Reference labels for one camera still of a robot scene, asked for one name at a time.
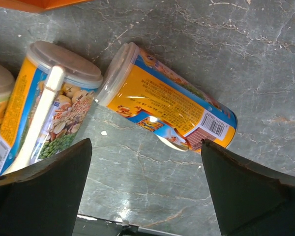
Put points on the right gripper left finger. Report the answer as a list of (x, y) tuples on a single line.
[(43, 199)]

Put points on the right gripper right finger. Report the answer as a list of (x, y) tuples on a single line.
[(249, 199)]

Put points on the yellow soup can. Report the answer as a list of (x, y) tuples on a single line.
[(140, 88)]

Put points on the yellow blue upright can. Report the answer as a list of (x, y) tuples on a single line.
[(70, 107)]

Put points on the orange wooden box cabinet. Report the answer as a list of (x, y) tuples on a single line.
[(36, 6)]

